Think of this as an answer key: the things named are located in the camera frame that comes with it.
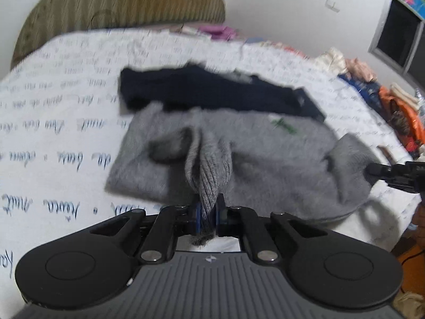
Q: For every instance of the grey sweater with navy sleeves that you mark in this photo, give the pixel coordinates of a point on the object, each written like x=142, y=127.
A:
x=259, y=146

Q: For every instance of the olive padded bed headboard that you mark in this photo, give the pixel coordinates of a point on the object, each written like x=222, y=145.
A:
x=116, y=3

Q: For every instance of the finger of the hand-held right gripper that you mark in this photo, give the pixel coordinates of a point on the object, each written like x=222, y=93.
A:
x=381, y=169
x=408, y=183

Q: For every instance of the cream folded clothes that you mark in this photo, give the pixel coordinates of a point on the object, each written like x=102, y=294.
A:
x=403, y=94

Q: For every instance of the white script-printed blanket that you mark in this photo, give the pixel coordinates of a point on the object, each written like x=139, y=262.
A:
x=49, y=106

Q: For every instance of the white light switch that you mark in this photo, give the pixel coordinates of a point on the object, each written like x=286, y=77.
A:
x=332, y=5

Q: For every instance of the dark window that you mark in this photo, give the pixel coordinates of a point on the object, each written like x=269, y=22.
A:
x=398, y=36

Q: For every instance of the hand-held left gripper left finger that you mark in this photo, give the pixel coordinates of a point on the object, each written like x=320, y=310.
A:
x=196, y=216

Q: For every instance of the purple cloth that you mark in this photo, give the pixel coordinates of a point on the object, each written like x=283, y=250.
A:
x=217, y=30

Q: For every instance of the orange cloth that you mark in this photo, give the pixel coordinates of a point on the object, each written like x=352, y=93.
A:
x=406, y=119

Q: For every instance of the cream padded jacket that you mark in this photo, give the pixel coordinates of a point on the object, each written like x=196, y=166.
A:
x=332, y=59

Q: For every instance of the pink cloth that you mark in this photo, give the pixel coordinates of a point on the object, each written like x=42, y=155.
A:
x=360, y=69

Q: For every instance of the red floral cloth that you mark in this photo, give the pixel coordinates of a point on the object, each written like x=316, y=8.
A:
x=297, y=50

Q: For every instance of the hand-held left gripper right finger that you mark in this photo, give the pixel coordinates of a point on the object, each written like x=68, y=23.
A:
x=219, y=216

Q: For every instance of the blue garment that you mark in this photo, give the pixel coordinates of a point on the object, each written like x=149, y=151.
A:
x=363, y=91

